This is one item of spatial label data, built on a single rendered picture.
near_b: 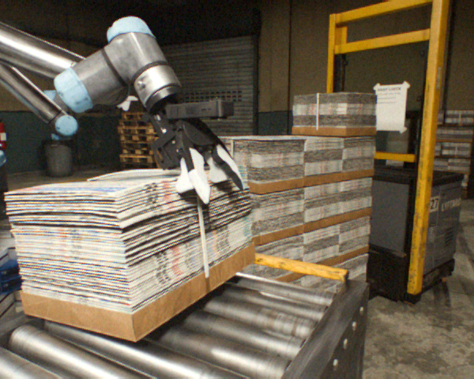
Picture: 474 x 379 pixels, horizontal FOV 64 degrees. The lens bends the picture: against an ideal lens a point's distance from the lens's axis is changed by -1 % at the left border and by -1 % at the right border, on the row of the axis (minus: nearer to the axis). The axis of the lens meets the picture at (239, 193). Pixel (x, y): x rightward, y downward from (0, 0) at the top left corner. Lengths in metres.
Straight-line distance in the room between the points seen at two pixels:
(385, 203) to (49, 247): 2.35
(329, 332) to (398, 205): 2.07
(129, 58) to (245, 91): 8.35
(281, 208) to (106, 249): 1.26
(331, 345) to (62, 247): 0.46
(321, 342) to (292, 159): 1.21
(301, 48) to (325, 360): 8.22
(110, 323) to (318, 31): 8.21
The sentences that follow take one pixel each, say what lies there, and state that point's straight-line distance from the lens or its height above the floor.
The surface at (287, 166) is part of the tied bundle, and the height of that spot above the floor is 0.94.
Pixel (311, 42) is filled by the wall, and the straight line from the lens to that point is 8.61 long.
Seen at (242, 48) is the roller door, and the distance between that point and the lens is 9.18.
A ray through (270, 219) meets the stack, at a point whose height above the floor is 0.71.
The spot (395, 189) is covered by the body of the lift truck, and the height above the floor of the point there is 0.70.
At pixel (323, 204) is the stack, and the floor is 0.73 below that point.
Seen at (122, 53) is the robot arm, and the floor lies 1.26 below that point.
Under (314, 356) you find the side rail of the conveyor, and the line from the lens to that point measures 0.64.
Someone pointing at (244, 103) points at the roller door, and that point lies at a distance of 9.03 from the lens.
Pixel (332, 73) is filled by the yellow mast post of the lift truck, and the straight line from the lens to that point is 2.81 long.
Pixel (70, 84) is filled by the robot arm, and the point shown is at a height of 1.21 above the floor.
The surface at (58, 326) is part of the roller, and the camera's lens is 0.79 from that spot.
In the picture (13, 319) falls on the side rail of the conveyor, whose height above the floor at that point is 0.80.
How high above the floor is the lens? 1.15
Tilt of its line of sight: 11 degrees down
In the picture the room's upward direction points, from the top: straight up
